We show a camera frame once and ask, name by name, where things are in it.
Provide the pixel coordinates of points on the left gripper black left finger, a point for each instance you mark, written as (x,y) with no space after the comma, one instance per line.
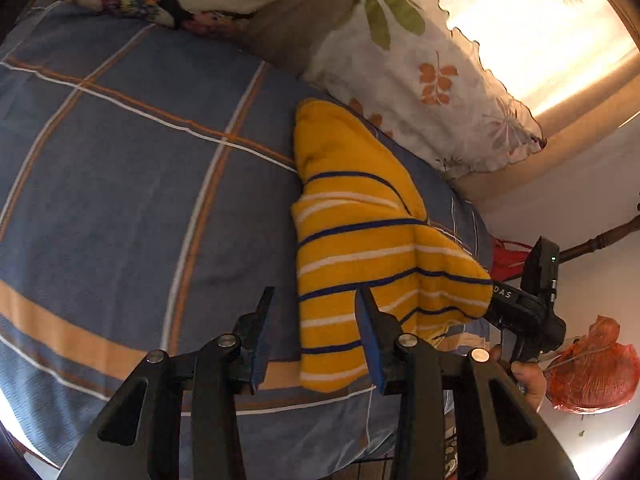
(137,433)

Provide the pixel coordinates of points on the yellow striped knit sweater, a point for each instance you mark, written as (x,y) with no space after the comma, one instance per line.
(361,222)

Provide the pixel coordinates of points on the person's right hand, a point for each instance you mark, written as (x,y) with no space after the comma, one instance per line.
(529,375)

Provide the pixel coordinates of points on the red mesh bag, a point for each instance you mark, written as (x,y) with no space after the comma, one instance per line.
(596,373)

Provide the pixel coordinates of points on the blue plaid bed cover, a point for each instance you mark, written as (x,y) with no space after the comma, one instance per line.
(147,180)

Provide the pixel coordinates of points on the white leaf print pillow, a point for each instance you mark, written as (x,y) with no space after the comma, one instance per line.
(397,63)

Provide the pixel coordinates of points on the beige upholstered headboard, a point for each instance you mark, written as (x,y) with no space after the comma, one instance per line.
(286,32)

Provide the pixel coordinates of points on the dark wooden turned post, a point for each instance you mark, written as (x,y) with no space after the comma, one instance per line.
(601,241)

